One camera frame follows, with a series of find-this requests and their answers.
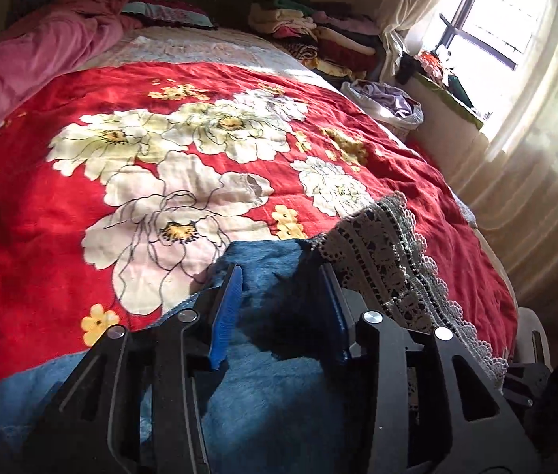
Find blue denim pants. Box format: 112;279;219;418
0;192;510;474

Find red floral bedspread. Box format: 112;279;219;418
0;60;517;382

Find cream curtain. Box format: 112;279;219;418
376;0;558;302

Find pink quilt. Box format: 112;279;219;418
0;0;141;124

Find clutter on window sill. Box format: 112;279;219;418
395;31;483;130

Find patterned pillow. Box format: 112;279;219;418
122;0;217;30

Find pile of folded clothes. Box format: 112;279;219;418
248;0;386;86

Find window frame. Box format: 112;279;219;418
436;0;547;70

